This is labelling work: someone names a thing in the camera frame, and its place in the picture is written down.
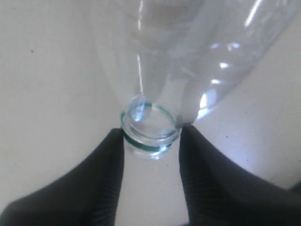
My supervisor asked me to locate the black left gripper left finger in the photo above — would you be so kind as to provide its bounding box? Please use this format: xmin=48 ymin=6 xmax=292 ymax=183
xmin=0 ymin=129 xmax=124 ymax=226

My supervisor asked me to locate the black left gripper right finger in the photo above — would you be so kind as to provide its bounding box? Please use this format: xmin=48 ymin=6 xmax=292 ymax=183
xmin=179 ymin=126 xmax=301 ymax=226

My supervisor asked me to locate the clear plastic bottle green label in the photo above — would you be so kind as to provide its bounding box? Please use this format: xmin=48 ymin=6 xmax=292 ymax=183
xmin=91 ymin=0 xmax=301 ymax=160

